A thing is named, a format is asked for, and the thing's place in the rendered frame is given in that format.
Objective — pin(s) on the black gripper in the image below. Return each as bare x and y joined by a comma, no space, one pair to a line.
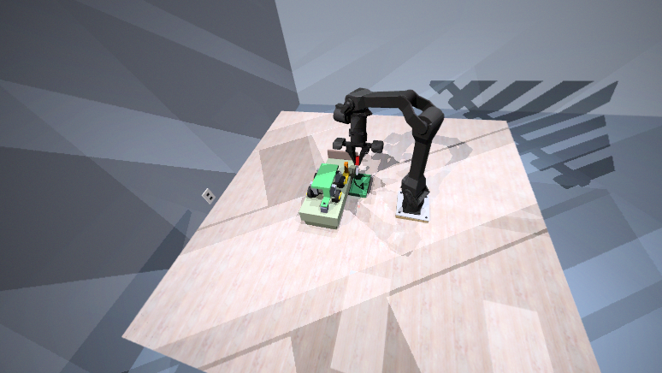
358,139

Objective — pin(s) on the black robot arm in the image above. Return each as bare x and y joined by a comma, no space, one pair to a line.
424,128

